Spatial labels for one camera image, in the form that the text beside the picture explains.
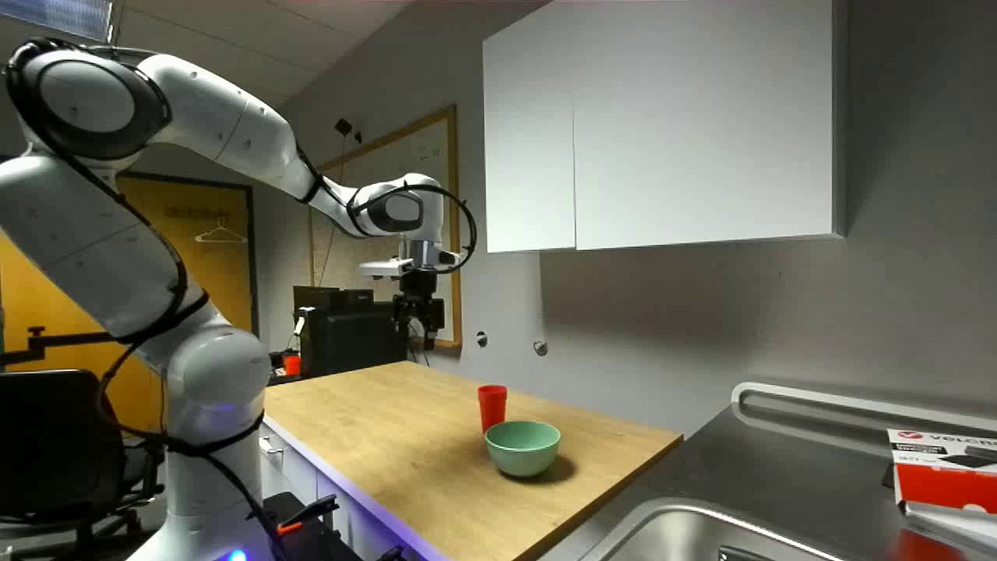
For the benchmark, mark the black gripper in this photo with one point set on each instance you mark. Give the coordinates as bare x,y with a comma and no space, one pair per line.
417,294

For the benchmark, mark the red plastic cup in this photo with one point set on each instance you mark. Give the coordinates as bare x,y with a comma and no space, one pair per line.
492,405

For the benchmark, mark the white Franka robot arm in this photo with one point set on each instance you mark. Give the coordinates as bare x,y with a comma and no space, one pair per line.
94,238

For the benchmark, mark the black desktop equipment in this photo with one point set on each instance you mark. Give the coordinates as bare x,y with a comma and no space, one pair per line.
348,340

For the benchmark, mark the small red object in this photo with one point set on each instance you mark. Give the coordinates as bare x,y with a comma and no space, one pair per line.
293,367

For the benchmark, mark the green bowl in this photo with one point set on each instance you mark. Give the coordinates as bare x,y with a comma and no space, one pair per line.
522,449

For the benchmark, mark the wood framed whiteboard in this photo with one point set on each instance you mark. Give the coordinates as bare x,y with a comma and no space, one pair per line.
441,156

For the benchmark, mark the yellow door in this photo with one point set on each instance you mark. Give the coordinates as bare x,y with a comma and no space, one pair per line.
213,269

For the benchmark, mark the black box with orange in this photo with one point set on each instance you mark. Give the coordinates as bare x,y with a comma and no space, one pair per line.
300,528

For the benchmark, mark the steel sink basin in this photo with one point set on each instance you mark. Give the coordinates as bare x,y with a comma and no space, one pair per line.
695,533

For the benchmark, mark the black office chair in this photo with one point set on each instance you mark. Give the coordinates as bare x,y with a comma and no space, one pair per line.
51,448

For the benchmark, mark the ceiling light panel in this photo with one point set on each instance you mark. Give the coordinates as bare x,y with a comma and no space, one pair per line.
51,17

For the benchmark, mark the red and white box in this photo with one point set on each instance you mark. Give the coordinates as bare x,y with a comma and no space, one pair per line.
944,484

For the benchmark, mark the round metal wall knob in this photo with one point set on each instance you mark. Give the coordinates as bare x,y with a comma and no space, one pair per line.
481,339
541,348

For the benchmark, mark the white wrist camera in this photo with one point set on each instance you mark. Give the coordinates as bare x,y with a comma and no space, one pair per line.
380,265

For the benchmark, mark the small black wall device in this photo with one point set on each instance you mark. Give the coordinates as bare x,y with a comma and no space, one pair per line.
348,128

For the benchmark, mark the white wall cabinet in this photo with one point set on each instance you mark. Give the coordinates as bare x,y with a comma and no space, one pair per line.
665,126

